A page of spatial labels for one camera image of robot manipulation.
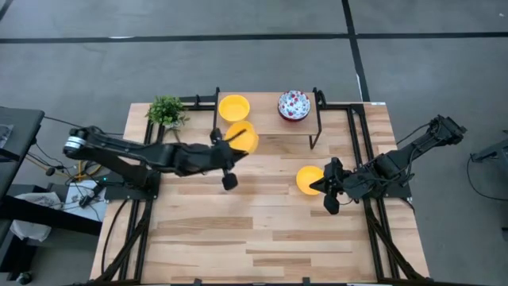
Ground yellow mini bowl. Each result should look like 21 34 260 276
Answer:
224 120 260 154
217 94 251 123
295 165 326 196

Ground white plastic bag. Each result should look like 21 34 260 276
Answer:
8 191 61 242

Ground black side desk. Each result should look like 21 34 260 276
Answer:
0 106 45 199

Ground wooden shelf with black legs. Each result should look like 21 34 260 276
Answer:
212 91 323 151

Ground black aluminium rig frame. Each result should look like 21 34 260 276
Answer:
90 87 429 286

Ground black low cart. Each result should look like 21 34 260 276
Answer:
0 182 103 281

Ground white paper sheet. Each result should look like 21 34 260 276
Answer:
63 179 107 222

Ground yellow cable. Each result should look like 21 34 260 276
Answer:
76 160 102 182

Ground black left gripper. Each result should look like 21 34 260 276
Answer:
174 127 251 192

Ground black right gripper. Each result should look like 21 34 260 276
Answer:
309 157 364 216

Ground small green potted plant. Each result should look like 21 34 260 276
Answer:
144 95 191 136

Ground black stand leg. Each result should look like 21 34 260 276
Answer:
470 129 508 164

